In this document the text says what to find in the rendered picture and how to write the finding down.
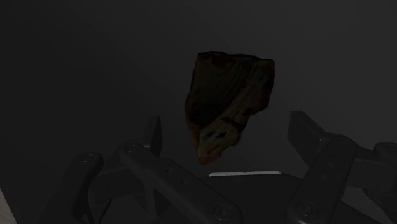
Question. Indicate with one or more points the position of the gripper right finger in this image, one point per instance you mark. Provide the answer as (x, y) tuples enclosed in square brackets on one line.
[(325, 173)]

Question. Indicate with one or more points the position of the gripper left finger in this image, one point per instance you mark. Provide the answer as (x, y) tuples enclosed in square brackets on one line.
[(173, 183)]

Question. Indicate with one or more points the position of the dark brown lumpy object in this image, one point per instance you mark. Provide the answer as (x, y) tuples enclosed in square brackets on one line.
[(226, 102)]

